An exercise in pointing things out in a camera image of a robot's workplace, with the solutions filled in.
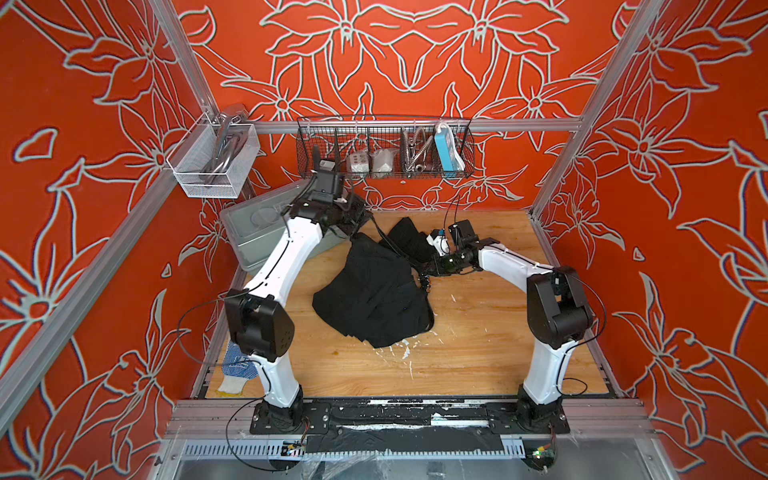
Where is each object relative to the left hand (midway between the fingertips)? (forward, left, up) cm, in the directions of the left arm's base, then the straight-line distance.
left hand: (373, 205), depth 81 cm
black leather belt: (-8, -17, -24) cm, 30 cm away
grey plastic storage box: (-3, +35, -8) cm, 36 cm away
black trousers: (-18, -1, -17) cm, 25 cm away
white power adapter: (+18, +6, +1) cm, 19 cm away
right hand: (-6, -16, -22) cm, 28 cm away
